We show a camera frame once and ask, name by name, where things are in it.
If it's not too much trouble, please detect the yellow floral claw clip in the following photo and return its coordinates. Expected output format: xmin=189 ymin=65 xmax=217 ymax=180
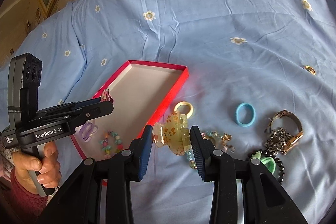
xmin=152 ymin=110 xmax=191 ymax=156

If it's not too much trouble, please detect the purple hair tie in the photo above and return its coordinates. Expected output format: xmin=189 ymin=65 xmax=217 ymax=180
xmin=79 ymin=122 xmax=99 ymax=142

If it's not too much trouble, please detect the yellow hair tie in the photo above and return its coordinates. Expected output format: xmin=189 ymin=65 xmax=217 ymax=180
xmin=172 ymin=101 xmax=194 ymax=119

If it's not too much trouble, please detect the person's left hand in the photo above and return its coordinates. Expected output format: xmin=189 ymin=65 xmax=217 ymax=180
xmin=13 ymin=141 xmax=62 ymax=194

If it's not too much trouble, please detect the pastel candy bead bracelet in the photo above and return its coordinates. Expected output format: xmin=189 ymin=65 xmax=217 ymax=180
xmin=99 ymin=130 xmax=124 ymax=156

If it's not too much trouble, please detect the pink cartoon hair clip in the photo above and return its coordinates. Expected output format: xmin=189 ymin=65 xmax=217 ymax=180
xmin=100 ymin=89 xmax=113 ymax=103

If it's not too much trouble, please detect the gold wrist watch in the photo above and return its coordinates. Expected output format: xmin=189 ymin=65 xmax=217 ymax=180
xmin=264 ymin=110 xmax=303 ymax=155

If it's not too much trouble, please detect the blue hair tie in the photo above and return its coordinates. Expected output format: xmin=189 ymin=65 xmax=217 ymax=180
xmin=235 ymin=102 xmax=256 ymax=127

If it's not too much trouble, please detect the metal chain bracelet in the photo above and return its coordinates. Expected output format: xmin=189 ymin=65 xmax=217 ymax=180
xmin=264 ymin=127 xmax=295 ymax=155

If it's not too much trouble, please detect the green hair tie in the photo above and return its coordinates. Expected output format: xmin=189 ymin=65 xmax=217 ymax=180
xmin=252 ymin=151 xmax=277 ymax=175

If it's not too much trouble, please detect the black bead bracelet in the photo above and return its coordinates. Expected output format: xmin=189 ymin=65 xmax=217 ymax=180
xmin=248 ymin=147 xmax=285 ymax=184

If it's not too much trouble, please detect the red shallow box tray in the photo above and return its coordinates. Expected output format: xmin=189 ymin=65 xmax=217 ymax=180
xmin=71 ymin=60 xmax=189 ymax=161

